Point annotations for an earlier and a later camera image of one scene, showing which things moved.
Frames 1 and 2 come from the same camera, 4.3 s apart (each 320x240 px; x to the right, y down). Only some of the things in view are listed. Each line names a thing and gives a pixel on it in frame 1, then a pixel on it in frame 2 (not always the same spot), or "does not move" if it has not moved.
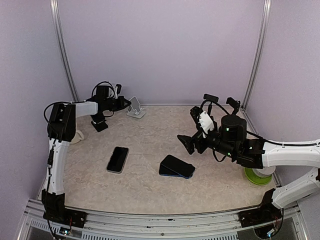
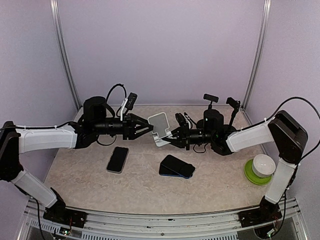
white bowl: [265, 171] does not move
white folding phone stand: [134, 110] to [160, 123]
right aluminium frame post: [267, 8] does not move
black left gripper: [122, 99] to [129, 120]
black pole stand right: [234, 103] does not move
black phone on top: [178, 165] does not move
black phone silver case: [117, 162] does not move
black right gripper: [189, 143] to [185, 140]
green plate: [255, 179] does not move
